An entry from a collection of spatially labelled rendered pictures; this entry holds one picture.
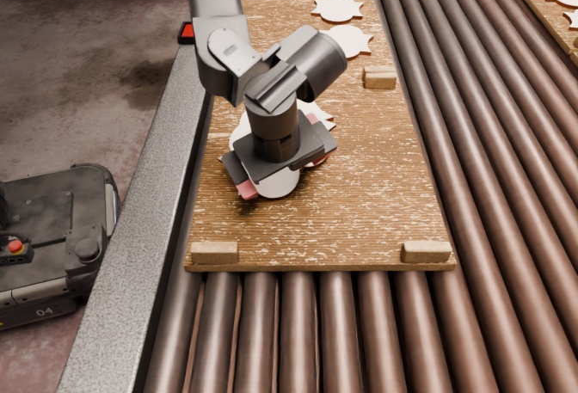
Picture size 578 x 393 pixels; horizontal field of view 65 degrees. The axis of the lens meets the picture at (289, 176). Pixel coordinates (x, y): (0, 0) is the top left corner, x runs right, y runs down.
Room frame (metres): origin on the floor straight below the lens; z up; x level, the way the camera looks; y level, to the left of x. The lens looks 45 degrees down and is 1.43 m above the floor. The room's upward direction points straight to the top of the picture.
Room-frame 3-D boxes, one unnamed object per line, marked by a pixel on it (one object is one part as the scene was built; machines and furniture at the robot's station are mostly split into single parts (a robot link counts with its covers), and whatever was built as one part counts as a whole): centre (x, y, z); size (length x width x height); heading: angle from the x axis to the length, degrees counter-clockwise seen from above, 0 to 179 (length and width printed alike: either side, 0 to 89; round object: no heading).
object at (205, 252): (0.34, 0.09, 0.95); 0.06 x 0.02 x 0.03; 90
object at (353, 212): (0.54, -0.04, 0.93); 0.41 x 0.35 x 0.02; 0
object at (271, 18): (0.95, -0.04, 0.93); 0.41 x 0.35 x 0.02; 0
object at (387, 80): (0.73, -0.17, 0.95); 0.06 x 0.02 x 0.03; 90
